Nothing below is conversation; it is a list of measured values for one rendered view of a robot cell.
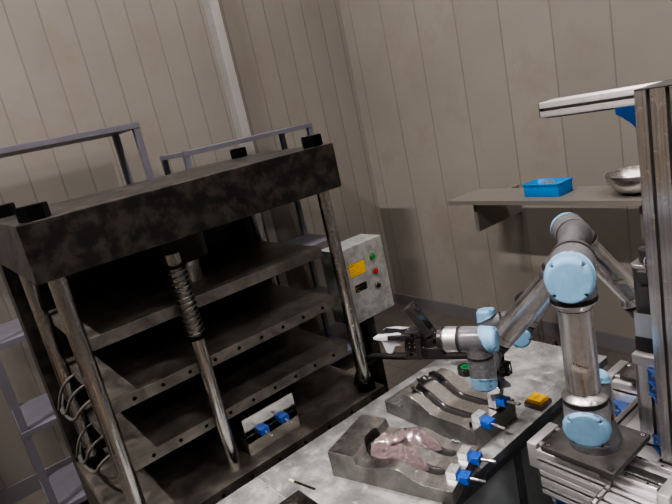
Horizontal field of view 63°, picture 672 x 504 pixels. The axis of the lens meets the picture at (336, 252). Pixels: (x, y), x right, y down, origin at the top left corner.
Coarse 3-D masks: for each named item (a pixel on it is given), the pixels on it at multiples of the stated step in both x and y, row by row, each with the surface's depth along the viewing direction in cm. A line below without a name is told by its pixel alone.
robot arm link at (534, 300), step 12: (564, 240) 147; (576, 240) 144; (540, 276) 154; (528, 288) 157; (540, 288) 153; (516, 300) 161; (528, 300) 156; (540, 300) 154; (516, 312) 159; (528, 312) 157; (540, 312) 157; (504, 324) 162; (516, 324) 159; (528, 324) 159; (504, 336) 162; (516, 336) 162; (504, 348) 164
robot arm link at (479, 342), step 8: (456, 328) 157; (464, 328) 156; (472, 328) 155; (480, 328) 154; (488, 328) 153; (496, 328) 155; (456, 336) 156; (464, 336) 155; (472, 336) 154; (480, 336) 152; (488, 336) 152; (496, 336) 153; (456, 344) 156; (464, 344) 155; (472, 344) 153; (480, 344) 152; (488, 344) 151; (496, 344) 152; (472, 352) 154; (480, 352) 153; (488, 352) 154
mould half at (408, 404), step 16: (416, 384) 254; (432, 384) 237; (464, 384) 238; (400, 400) 244; (416, 400) 229; (448, 400) 230; (464, 400) 228; (512, 400) 221; (400, 416) 240; (416, 416) 231; (432, 416) 223; (448, 416) 220; (496, 416) 214; (512, 416) 221; (448, 432) 218; (464, 432) 211; (480, 432) 209; (496, 432) 215; (480, 448) 209
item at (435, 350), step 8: (408, 328) 167; (416, 328) 166; (440, 328) 160; (416, 336) 161; (432, 336) 163; (440, 336) 158; (408, 344) 164; (416, 344) 162; (424, 344) 163; (432, 344) 162; (440, 344) 158; (408, 352) 163; (416, 352) 162; (424, 352) 163; (432, 352) 162; (440, 352) 160
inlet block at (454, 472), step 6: (450, 468) 190; (456, 468) 189; (450, 474) 188; (456, 474) 188; (462, 474) 188; (468, 474) 187; (456, 480) 188; (462, 480) 186; (468, 480) 186; (474, 480) 186; (480, 480) 184
